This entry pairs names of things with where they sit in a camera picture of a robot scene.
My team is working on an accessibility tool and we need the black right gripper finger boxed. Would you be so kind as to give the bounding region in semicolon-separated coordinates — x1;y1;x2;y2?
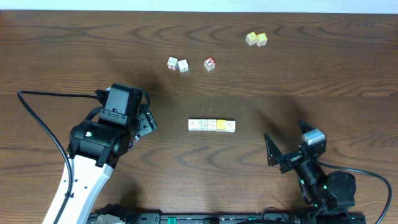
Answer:
264;134;284;166
298;119;314;134

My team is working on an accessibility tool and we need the white block cat drawing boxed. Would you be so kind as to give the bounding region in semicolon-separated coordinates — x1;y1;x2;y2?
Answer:
188;119;200;131

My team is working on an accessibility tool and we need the white block brown circle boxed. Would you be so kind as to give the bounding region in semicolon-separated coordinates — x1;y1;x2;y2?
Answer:
225;120;236;133

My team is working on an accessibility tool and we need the white block blue side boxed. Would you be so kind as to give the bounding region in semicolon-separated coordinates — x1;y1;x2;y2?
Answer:
198;119;208;131

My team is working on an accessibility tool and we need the white block yellow side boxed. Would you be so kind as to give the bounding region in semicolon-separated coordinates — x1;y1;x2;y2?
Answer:
216;119;226;132

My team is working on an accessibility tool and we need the white block green side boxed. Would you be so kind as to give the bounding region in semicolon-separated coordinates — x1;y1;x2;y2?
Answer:
207;119;217;131

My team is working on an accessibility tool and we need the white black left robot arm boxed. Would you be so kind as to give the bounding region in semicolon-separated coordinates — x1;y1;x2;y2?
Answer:
44;83;157;223

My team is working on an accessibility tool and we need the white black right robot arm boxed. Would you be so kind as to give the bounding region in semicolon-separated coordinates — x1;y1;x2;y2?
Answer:
264;120;356;223

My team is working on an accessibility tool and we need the white block red side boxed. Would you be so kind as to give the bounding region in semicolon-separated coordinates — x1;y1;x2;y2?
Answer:
167;57;178;70

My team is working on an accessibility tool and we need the white wooden block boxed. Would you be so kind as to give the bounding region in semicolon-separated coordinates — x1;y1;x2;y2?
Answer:
178;59;189;72

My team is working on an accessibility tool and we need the red letter wooden block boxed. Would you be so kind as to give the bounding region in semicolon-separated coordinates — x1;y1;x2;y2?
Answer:
204;57;216;71

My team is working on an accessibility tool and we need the pale yellow wooden block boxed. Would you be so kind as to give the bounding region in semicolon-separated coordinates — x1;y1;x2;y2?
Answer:
246;32;257;45

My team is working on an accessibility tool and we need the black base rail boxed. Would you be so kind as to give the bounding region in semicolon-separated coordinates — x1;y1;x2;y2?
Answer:
86;212;366;224

